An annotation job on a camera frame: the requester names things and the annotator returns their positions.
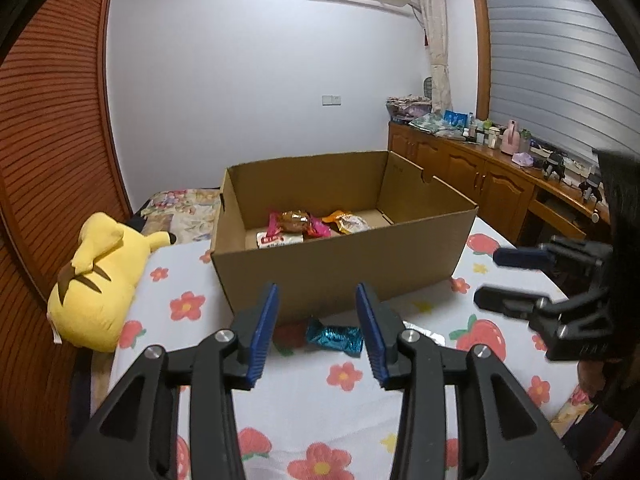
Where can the pile of papers and cloth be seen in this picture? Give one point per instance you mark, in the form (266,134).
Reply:
(407,107)

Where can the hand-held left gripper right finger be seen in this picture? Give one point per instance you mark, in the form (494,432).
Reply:
(372,330)

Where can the grey window blind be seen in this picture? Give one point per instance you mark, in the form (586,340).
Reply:
(550,60)

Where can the small grey fan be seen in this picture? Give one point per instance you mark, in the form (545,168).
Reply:
(427,87)

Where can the bread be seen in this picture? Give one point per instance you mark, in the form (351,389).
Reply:
(295,221)

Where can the black device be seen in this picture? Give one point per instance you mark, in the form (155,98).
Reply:
(590,185)
(552,162)

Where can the pink bottle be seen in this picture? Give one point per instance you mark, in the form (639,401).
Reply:
(510,140)

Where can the floral pillow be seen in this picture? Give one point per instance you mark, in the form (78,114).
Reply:
(180,210)

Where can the purple cloth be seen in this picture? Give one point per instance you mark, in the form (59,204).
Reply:
(522,159)

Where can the yellow plush toy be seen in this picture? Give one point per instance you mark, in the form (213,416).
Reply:
(95,300)

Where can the pink snack packet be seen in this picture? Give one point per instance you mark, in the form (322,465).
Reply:
(318,230)

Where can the white bar packet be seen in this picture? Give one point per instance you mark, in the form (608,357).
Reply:
(275,240)

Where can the wooden window frame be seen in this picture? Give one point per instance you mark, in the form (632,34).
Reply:
(481,60)

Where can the blue foil candy wrapper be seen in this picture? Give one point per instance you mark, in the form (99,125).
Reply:
(335,337)

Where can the wooden louvered wardrobe door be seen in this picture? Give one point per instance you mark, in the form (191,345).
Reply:
(50,135)

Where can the wooden cabinet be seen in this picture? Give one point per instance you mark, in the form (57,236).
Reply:
(460,170)

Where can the floral strawberry blanket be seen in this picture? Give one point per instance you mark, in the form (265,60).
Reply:
(310,410)

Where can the brown cardboard box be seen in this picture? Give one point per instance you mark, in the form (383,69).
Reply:
(340,270)

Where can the silver packet with orange print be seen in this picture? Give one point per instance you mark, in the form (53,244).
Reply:
(356,223)

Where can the beige curtain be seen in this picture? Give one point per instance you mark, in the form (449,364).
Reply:
(435,35)

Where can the white wall socket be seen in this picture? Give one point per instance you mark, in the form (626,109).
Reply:
(332,100)

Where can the blue box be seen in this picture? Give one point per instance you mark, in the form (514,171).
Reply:
(456,118)

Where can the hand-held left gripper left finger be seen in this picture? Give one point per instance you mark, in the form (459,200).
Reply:
(262,330)

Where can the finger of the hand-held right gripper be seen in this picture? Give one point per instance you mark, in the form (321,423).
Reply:
(505,301)
(520,257)

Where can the teal printed bag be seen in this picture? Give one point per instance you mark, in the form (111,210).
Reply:
(430,122)

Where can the orange snack packet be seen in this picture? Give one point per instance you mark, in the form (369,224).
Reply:
(331,218)

